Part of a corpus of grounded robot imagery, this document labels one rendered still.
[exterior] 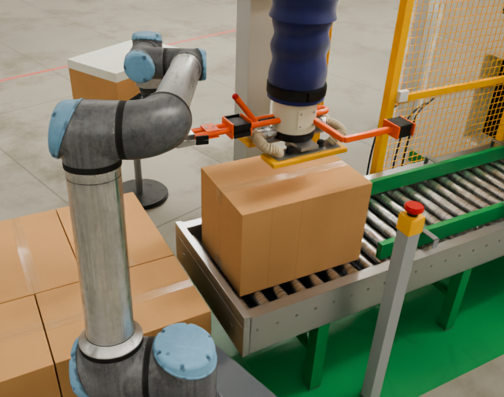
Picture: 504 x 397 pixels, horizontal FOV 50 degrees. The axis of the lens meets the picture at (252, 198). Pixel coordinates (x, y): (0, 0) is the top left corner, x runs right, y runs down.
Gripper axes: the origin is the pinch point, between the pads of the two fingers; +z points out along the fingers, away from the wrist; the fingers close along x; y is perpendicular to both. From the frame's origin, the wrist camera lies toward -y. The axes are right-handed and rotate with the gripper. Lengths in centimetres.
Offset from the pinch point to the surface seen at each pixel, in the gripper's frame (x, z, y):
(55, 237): 57, 69, -29
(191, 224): 34, 64, 29
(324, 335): -33, 89, 61
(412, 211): -50, 20, 78
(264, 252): -16, 49, 39
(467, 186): 11, 70, 188
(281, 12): -1, -39, 49
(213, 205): 10, 40, 29
